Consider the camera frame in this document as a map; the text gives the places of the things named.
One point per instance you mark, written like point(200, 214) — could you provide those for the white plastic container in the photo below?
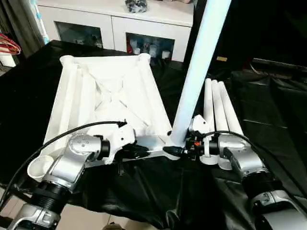
point(6, 61)

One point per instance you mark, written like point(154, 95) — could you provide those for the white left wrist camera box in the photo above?
point(122, 136)

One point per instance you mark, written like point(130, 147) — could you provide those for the patterned ceramic vase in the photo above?
point(147, 48)

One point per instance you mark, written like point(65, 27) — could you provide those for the grey curtain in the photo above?
point(16, 21)

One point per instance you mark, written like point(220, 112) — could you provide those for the red white ceramic figure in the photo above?
point(129, 46)

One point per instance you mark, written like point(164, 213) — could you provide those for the black television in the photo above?
point(280, 64)

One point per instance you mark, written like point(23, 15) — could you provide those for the white teal patterned curtain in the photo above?
point(40, 24)

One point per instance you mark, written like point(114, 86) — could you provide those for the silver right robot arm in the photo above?
point(244, 155)

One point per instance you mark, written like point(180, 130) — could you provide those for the black metal table frame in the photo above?
point(14, 191)

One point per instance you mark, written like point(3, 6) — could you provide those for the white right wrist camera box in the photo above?
point(199, 123)

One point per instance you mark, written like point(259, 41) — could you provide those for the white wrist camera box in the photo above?
point(199, 123)
point(122, 136)

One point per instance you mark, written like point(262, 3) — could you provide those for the white plastic table leg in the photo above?
point(204, 48)
point(229, 110)
point(218, 107)
point(209, 103)

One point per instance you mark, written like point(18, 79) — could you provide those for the white ceramic jar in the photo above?
point(153, 50)

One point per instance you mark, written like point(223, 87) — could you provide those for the small tan box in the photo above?
point(222, 59)

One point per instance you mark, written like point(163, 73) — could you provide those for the small white ceramic cup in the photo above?
point(166, 54)

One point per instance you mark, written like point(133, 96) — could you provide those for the white glass-door cabinet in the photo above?
point(112, 26)

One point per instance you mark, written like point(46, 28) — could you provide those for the red clothes hangers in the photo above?
point(8, 45)

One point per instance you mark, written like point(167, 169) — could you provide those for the white plastic table top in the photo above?
point(134, 79)

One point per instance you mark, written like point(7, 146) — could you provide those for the black glossy mat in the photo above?
point(31, 95)

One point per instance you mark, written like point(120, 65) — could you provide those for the grey robot foot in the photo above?
point(114, 226)

